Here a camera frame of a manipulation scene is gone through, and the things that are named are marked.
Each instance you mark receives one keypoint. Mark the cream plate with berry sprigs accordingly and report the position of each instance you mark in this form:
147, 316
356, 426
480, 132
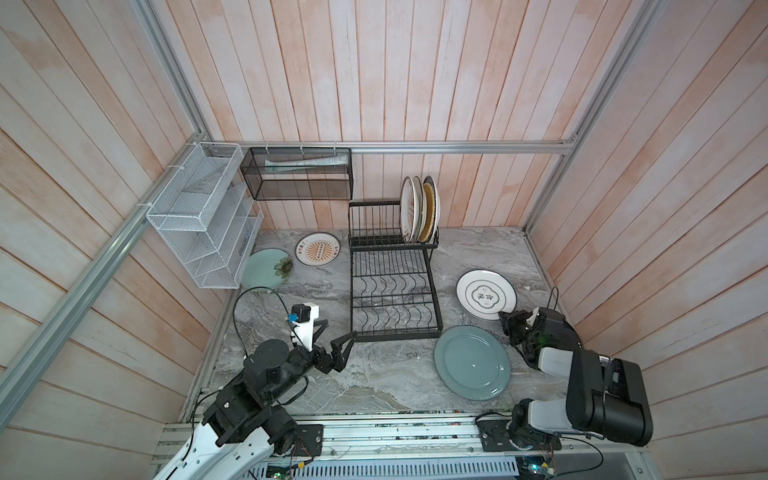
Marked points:
419, 210

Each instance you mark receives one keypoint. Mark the aluminium wall frame rail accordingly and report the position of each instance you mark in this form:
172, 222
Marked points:
425, 147

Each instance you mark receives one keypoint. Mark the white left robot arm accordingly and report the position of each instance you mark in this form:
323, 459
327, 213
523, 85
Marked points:
246, 423

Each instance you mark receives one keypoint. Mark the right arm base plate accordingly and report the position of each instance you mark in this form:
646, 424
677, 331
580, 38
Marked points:
499, 434

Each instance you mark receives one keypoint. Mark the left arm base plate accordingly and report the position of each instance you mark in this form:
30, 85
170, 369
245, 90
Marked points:
304, 440

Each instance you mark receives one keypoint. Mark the white plate dark green rim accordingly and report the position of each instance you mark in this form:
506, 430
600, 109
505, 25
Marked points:
436, 208

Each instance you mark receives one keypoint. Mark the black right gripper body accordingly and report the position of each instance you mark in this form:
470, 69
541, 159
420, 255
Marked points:
515, 325

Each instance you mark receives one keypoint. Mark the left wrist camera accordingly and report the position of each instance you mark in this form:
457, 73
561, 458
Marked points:
301, 320

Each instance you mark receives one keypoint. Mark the white mesh wall shelf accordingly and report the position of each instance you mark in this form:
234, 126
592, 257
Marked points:
205, 215

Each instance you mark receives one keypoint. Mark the black mesh wall basket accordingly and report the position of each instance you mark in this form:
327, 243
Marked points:
298, 173

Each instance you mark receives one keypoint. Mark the black wire dish rack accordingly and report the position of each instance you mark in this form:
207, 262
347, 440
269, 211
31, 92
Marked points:
393, 295

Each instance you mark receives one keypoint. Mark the white plate orange sunburst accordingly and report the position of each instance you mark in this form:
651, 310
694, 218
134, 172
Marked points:
317, 249
407, 209

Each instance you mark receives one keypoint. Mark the large grey-green plate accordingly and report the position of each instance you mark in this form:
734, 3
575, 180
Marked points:
472, 363

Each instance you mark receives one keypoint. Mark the pale green leaf plate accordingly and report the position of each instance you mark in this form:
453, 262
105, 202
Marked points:
268, 268

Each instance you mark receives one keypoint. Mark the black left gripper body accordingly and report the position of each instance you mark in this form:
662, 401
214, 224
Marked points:
320, 360

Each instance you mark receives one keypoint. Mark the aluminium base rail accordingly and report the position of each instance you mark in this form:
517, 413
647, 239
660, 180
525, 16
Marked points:
389, 436

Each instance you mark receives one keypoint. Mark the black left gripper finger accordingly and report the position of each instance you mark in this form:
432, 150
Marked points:
319, 327
341, 349

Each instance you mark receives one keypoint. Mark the yellow woven plate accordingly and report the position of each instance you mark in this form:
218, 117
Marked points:
429, 212

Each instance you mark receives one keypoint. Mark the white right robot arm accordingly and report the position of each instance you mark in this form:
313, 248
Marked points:
605, 396

